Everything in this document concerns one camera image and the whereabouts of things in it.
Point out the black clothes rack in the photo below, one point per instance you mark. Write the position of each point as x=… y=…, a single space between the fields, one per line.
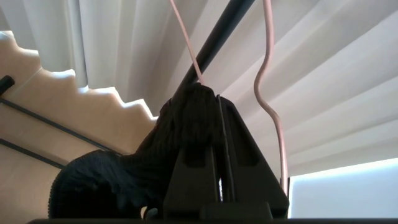
x=214 y=37

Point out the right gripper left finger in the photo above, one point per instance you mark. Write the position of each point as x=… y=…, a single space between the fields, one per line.
x=189 y=183

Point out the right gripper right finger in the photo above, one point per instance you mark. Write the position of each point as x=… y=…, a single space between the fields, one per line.
x=252 y=180

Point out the pink clothes hanger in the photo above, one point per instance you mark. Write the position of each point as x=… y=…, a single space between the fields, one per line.
x=281 y=149

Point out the black shorts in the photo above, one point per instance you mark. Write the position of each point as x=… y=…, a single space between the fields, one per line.
x=124 y=180

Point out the beige curtain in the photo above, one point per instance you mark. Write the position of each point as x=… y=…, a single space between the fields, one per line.
x=311 y=62

